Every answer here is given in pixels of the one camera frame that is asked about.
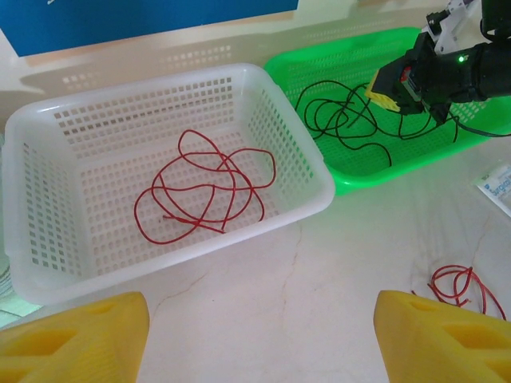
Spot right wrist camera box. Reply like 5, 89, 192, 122
425, 0, 482, 55

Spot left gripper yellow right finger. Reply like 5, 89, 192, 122
374, 290, 511, 383

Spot mint green pouch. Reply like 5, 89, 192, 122
0, 247, 45, 320

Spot white plastic basket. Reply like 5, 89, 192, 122
0, 62, 335, 306

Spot blue wall poster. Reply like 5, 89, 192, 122
0, 0, 300, 57

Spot red cable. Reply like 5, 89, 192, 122
410, 265, 507, 322
133, 129, 278, 244

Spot white surgical packet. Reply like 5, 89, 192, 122
474, 163, 511, 219

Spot green plastic basket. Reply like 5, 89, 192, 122
263, 26, 511, 197

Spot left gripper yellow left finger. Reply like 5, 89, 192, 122
0, 291, 152, 383

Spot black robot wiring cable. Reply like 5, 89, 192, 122
453, 113, 511, 139

